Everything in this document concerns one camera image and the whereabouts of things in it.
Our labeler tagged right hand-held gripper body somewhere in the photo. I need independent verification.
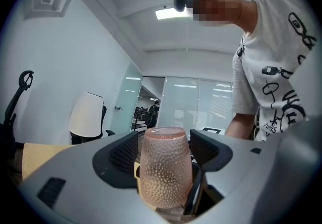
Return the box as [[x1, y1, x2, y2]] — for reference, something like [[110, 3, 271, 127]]
[[202, 126, 226, 136]]

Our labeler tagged black office chair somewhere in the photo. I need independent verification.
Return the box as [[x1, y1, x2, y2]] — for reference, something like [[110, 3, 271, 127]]
[[71, 104, 117, 145], [0, 69, 35, 161]]

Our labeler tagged glass partition wall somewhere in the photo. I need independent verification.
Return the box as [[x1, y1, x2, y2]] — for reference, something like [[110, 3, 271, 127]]
[[160, 76, 234, 133]]

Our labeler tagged white shade brass table lamp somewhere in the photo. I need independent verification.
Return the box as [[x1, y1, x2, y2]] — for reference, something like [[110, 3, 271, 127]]
[[68, 91, 104, 138]]

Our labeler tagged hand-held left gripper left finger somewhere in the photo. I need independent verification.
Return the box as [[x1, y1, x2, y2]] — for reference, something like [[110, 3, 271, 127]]
[[18, 130, 162, 224]]

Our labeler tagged frosted glass door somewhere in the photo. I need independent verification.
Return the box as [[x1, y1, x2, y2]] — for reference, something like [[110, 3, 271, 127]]
[[116, 61, 144, 135]]

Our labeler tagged person's right forearm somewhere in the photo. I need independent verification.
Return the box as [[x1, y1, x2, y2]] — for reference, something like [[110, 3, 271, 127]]
[[224, 111, 260, 141]]

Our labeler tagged pink dimpled glass cup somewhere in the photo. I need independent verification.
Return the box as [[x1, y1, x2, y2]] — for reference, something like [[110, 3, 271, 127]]
[[138, 126, 194, 209]]

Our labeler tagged person's head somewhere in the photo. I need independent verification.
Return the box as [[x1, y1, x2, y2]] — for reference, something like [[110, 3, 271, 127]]
[[192, 0, 258, 34]]

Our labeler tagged ceiling light panel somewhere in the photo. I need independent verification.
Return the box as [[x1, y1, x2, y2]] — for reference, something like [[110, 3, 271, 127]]
[[154, 6, 192, 20]]

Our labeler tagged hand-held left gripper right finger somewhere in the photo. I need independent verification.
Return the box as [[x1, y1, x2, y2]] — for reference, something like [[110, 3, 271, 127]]
[[183, 114, 322, 224]]

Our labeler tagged light wooden table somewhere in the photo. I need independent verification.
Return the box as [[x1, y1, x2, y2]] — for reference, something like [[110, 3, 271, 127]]
[[22, 142, 140, 191]]

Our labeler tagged person's white printed t-shirt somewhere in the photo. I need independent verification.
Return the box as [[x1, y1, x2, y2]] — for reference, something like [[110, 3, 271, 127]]
[[230, 0, 318, 143]]

